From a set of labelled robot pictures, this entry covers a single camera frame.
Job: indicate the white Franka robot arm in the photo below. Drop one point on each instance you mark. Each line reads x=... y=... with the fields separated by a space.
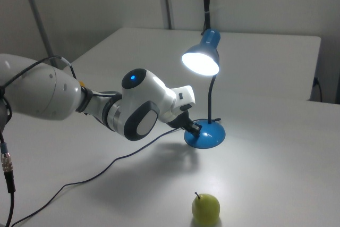
x=138 y=120

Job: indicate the yellow-green toy pear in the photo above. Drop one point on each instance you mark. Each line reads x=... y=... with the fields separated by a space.
x=205 y=208

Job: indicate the white side table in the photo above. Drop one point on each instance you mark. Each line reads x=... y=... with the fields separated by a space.
x=265 y=65

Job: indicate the blue gooseneck desk lamp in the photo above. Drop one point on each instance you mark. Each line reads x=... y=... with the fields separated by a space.
x=210 y=136

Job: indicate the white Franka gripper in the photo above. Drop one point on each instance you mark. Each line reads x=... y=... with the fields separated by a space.
x=184 y=96

